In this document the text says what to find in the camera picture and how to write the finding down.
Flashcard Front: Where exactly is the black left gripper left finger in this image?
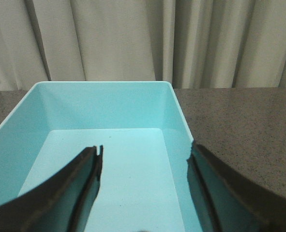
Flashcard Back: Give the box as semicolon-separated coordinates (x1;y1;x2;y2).
0;146;104;232

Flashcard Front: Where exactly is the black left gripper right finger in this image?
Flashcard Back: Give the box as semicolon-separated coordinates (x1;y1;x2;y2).
187;142;286;232

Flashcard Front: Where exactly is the light blue storage box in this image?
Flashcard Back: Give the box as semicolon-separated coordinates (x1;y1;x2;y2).
0;82;201;232

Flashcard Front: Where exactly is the white pleated curtain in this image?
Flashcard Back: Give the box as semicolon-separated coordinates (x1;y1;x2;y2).
0;0;286;91

